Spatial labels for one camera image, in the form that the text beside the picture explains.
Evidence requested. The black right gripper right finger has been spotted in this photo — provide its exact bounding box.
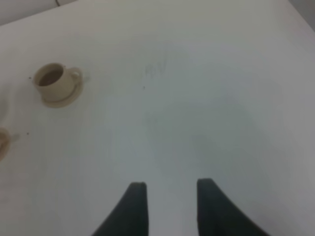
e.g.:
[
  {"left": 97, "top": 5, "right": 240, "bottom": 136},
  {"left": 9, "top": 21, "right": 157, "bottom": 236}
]
[{"left": 197, "top": 178, "right": 267, "bottom": 236}]

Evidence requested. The beige saucer near centre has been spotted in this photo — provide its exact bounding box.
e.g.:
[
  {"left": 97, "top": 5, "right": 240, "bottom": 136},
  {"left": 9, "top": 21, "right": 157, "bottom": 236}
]
[{"left": 0, "top": 128, "right": 11, "bottom": 161}]

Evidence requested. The beige saucer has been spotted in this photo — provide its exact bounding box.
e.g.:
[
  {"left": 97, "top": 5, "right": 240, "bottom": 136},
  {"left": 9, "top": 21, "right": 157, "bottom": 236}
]
[
  {"left": 0, "top": 128, "right": 11, "bottom": 161},
  {"left": 40, "top": 67, "right": 83, "bottom": 108}
]

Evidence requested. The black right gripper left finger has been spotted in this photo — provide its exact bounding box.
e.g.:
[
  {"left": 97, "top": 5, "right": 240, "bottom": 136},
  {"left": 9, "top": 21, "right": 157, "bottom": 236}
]
[{"left": 93, "top": 182, "right": 149, "bottom": 236}]

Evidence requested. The beige saucer far right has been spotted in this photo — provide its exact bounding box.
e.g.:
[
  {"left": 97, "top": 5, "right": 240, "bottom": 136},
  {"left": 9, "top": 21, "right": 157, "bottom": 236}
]
[{"left": 40, "top": 67, "right": 83, "bottom": 108}]

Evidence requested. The beige teacup far right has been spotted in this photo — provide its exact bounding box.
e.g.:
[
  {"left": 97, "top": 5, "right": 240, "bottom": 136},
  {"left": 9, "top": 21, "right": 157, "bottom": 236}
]
[{"left": 32, "top": 63, "right": 67, "bottom": 95}]

